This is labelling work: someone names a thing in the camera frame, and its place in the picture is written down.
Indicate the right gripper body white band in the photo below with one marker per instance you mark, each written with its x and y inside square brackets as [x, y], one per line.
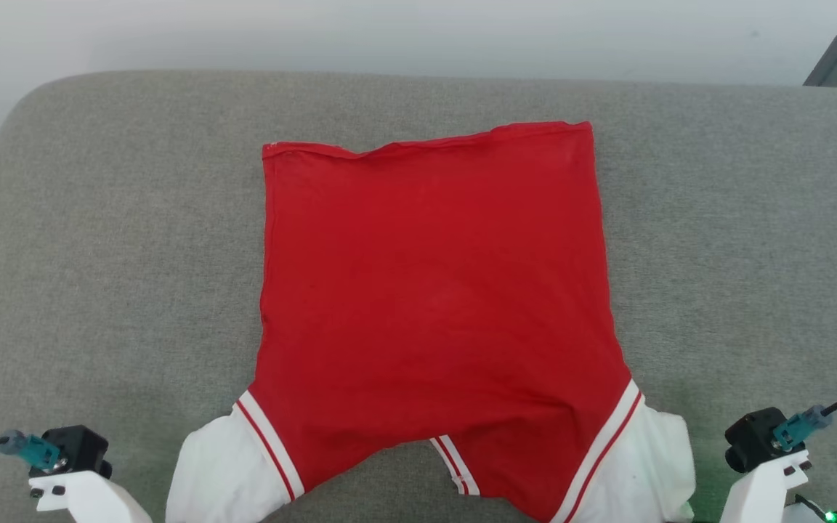
[760, 497]

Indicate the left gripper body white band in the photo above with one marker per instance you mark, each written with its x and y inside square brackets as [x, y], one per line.
[88, 501]

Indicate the red and white garment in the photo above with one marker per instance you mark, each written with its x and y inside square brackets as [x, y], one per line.
[433, 290]

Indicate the grey fabric sofa cushion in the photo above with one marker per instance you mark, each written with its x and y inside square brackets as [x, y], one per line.
[99, 290]

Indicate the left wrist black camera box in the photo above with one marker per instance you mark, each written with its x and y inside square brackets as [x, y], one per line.
[81, 447]

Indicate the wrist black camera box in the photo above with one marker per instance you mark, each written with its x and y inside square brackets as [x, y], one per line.
[753, 436]
[81, 447]

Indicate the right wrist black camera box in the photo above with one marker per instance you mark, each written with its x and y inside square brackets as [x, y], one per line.
[753, 436]

